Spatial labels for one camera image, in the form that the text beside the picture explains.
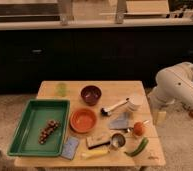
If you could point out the white stacked cups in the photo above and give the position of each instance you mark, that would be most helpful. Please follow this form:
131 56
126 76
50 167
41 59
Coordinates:
135 101

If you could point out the dark maroon bowl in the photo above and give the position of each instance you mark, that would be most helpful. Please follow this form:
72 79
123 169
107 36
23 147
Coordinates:
91 94

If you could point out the red tomato toy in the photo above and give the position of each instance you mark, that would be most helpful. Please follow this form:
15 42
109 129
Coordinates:
138 129

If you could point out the yellow corn toy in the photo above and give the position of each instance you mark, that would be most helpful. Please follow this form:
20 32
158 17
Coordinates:
94 153

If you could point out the blue sponge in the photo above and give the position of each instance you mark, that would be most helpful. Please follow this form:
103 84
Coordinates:
70 147

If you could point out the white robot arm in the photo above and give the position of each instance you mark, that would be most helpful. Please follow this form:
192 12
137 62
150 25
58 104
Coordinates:
172 83

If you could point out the brown grape bunch toy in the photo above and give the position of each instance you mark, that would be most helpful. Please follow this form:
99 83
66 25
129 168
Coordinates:
51 126

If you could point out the wooden block brush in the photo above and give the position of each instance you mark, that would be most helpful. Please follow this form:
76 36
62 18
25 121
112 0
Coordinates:
97 140

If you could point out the green plastic tray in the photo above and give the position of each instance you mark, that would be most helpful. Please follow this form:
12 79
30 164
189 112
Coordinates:
34 118

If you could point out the green chili pepper toy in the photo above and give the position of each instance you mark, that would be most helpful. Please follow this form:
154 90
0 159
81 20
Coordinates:
139 149

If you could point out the wooden table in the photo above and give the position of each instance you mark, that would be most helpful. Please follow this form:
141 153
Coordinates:
112 92

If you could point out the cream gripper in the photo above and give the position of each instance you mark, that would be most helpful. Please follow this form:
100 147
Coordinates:
159 116

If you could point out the metal measuring cup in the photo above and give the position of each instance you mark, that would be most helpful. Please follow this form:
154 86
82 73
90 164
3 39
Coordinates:
117 140

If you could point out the light green cup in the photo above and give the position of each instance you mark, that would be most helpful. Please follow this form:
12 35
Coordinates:
61 89

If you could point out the orange red bowl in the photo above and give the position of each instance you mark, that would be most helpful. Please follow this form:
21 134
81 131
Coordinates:
83 120

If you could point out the grey folded cloth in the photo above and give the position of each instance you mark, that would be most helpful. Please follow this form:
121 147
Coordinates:
121 122

